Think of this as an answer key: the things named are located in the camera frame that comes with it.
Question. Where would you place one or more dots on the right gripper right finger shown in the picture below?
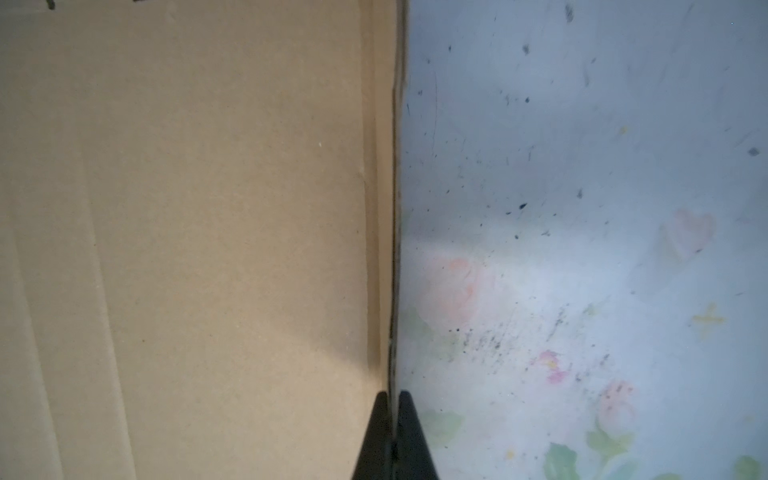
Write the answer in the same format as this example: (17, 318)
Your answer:
(412, 457)

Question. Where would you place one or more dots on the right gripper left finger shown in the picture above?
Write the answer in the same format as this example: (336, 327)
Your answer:
(374, 460)

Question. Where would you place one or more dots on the brown cardboard box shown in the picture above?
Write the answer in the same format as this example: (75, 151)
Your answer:
(190, 208)

